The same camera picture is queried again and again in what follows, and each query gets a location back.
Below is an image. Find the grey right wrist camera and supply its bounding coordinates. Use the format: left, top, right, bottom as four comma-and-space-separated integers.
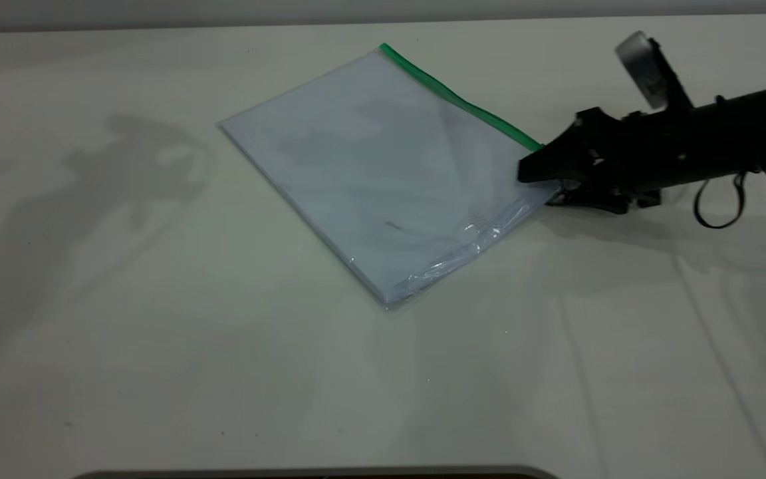
614, 31, 694, 111

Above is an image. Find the clear zip bag green zipper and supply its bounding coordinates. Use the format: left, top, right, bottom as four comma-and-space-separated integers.
217, 43, 565, 311

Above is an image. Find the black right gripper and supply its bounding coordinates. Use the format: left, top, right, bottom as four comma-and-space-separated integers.
517, 98, 724, 216

